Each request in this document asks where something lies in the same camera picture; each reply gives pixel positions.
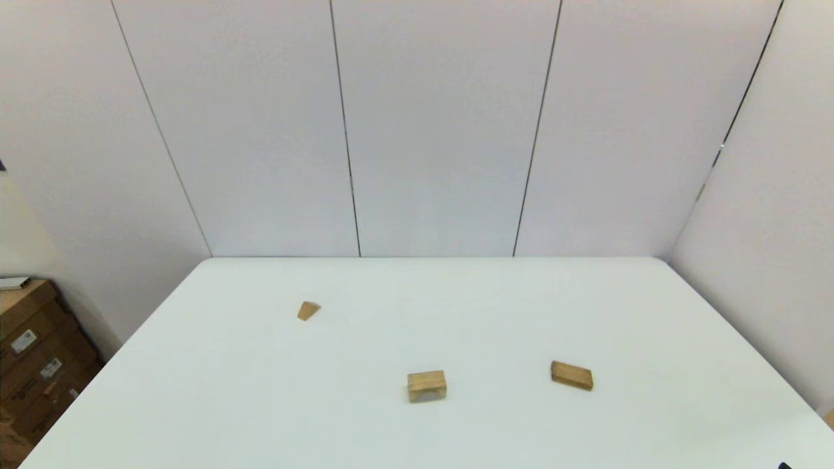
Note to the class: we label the brown cardboard box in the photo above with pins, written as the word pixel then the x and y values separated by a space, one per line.
pixel 45 384
pixel 10 449
pixel 29 311

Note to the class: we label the rectangular wooden building block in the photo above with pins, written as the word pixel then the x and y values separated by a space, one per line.
pixel 571 376

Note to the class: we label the flat white object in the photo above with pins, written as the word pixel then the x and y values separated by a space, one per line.
pixel 13 283

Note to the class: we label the arched wooden building block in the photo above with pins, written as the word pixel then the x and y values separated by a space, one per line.
pixel 427 384

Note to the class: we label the triangular wooden building block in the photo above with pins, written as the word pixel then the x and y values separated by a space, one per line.
pixel 307 311

